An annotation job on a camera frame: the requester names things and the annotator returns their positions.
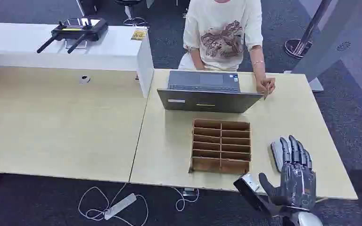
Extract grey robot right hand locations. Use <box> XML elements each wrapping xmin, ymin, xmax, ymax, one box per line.
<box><xmin>258</xmin><ymin>135</ymin><xmax>317</xmax><ymax>216</ymax></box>

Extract person's left hand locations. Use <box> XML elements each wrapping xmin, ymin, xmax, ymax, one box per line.
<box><xmin>255</xmin><ymin>77</ymin><xmax>276</xmax><ymax>96</ymax></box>

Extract grey flat pad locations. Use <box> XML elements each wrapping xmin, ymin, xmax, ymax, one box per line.
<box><xmin>270</xmin><ymin>140</ymin><xmax>285</xmax><ymax>172</ymax></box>

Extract grey open laptop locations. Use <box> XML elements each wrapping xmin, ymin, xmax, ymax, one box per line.
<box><xmin>156</xmin><ymin>70</ymin><xmax>264</xmax><ymax>114</ymax></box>

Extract person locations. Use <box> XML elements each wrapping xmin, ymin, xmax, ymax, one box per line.
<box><xmin>178</xmin><ymin>0</ymin><xmax>276</xmax><ymax>100</ymax></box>

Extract wooden divided card box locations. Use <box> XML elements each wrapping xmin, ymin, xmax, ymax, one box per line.
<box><xmin>188</xmin><ymin>118</ymin><xmax>252</xmax><ymax>175</ymax></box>

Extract grey sign stand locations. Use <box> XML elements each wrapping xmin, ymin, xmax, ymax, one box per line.
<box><xmin>283</xmin><ymin>0</ymin><xmax>362</xmax><ymax>93</ymax></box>

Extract yellow printed card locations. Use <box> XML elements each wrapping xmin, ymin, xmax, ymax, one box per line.
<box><xmin>131</xmin><ymin>28</ymin><xmax>148</xmax><ymax>41</ymax></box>

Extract chair base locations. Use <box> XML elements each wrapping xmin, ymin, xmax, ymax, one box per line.
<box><xmin>115</xmin><ymin>0</ymin><xmax>151</xmax><ymax>28</ymax></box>

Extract white power strip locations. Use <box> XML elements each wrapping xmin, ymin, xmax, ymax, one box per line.
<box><xmin>104</xmin><ymin>193</ymin><xmax>138</xmax><ymax>221</ymax></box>

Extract black remote controller with antennas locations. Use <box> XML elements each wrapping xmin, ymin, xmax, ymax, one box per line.
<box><xmin>36</xmin><ymin>17</ymin><xmax>109</xmax><ymax>54</ymax></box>

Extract white desk shelf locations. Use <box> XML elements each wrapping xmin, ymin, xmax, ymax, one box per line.
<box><xmin>0</xmin><ymin>22</ymin><xmax>155</xmax><ymax>98</ymax></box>

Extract clear controller stand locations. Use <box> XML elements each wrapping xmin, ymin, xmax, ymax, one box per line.
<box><xmin>64</xmin><ymin>39</ymin><xmax>88</xmax><ymax>50</ymax></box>

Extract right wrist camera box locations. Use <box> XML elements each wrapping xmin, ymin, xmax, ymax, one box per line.
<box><xmin>233</xmin><ymin>173</ymin><xmax>275</xmax><ymax>217</ymax></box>

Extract white looped cable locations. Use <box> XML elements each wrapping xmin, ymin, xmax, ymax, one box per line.
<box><xmin>171</xmin><ymin>186</ymin><xmax>200</xmax><ymax>212</ymax></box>

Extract white power strip cable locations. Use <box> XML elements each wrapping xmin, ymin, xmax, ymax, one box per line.
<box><xmin>77</xmin><ymin>183</ymin><xmax>149</xmax><ymax>226</ymax></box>

